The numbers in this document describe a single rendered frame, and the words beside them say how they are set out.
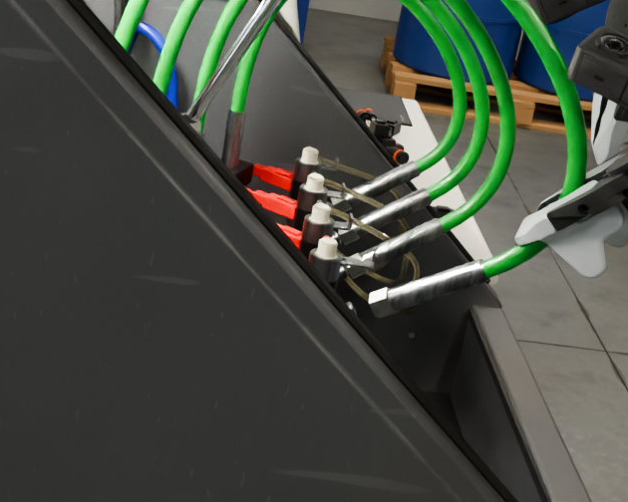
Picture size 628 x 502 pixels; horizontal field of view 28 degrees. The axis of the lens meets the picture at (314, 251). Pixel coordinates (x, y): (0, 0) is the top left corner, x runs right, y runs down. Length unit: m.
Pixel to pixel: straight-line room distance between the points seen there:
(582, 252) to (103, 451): 0.36
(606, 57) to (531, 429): 0.48
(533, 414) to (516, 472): 0.06
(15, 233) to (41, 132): 0.06
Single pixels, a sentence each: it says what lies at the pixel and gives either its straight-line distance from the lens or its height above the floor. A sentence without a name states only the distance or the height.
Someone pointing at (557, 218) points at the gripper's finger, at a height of 1.24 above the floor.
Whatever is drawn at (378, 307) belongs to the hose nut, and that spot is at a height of 1.12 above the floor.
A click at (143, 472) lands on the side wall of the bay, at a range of 0.74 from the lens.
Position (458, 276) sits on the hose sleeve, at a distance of 0.94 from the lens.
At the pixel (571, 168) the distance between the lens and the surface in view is 0.90.
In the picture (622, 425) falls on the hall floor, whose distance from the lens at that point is 3.37.
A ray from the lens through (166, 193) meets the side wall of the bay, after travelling 0.66.
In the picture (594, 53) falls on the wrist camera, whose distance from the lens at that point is 0.84.
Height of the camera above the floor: 1.52
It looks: 22 degrees down
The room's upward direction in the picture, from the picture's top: 10 degrees clockwise
